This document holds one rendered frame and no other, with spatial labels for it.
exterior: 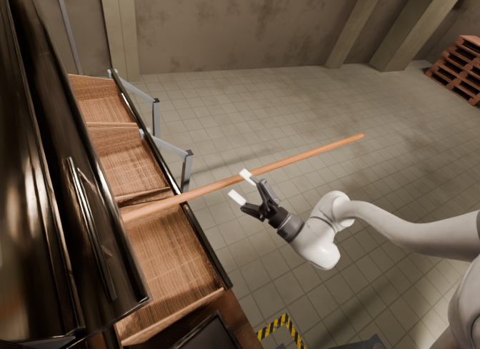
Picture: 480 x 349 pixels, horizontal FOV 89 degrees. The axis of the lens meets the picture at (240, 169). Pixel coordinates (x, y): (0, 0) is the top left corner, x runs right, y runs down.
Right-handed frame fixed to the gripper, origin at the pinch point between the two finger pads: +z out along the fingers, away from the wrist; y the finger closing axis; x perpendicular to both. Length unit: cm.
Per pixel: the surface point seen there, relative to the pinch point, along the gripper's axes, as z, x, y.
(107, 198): 14.9, -38.5, -17.0
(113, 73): 88, 16, 16
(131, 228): 36, -17, 70
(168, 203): 12.8, -19.9, 6.2
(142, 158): 71, 21, 73
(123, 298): -3, -49, -16
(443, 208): -182, 254, 106
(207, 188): 7.5, -6.3, 5.5
